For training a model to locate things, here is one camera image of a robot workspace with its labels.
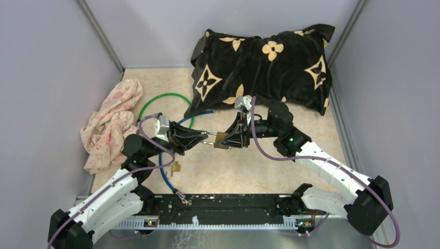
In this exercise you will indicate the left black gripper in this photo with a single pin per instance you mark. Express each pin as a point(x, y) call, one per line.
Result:
point(182, 138)

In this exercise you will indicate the black pillow with beige flowers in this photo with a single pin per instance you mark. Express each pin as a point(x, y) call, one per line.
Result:
point(289, 67)

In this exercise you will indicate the small brass padlock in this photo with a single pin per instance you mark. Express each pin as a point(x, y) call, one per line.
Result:
point(175, 167)

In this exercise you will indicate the pink floral white cloth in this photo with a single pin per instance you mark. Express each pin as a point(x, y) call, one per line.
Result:
point(107, 128)

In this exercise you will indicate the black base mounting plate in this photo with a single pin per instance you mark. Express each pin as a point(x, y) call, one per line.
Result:
point(227, 209)

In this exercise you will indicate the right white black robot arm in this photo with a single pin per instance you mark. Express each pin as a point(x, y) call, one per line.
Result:
point(330, 172)

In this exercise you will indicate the aluminium frame rail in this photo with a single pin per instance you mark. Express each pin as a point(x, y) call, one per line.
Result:
point(144, 222)

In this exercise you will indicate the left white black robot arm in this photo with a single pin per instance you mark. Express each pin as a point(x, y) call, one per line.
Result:
point(123, 195)

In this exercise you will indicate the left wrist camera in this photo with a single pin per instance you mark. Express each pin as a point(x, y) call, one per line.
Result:
point(162, 127)

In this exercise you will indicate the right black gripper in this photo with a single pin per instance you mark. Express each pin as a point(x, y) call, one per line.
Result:
point(237, 134)

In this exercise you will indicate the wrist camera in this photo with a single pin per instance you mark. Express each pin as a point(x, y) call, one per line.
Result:
point(162, 127)
point(243, 103)

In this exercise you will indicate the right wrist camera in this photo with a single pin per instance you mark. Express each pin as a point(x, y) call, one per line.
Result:
point(243, 103)

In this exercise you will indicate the blue cable lock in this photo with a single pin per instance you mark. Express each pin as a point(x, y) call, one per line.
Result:
point(175, 191)

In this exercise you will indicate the large brass padlock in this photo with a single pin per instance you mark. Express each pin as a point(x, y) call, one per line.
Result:
point(219, 140)

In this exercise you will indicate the green cable lock loop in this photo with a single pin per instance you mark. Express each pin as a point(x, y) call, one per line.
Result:
point(154, 99)

